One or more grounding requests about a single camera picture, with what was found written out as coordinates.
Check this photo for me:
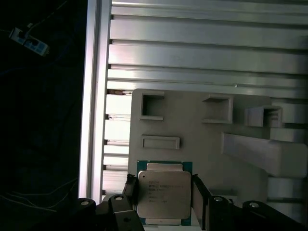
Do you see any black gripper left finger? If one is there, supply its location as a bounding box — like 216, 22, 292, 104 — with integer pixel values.
73, 173, 145, 231

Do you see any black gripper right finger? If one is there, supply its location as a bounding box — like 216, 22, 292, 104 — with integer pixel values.
191, 173, 307, 231

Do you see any silver CPU chip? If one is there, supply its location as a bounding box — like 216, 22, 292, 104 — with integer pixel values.
136, 160, 193, 227

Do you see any grey plastic parts rack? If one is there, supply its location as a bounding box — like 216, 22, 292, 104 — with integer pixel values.
127, 88, 308, 231

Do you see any white power strip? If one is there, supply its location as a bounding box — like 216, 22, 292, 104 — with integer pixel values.
9, 27, 50, 56

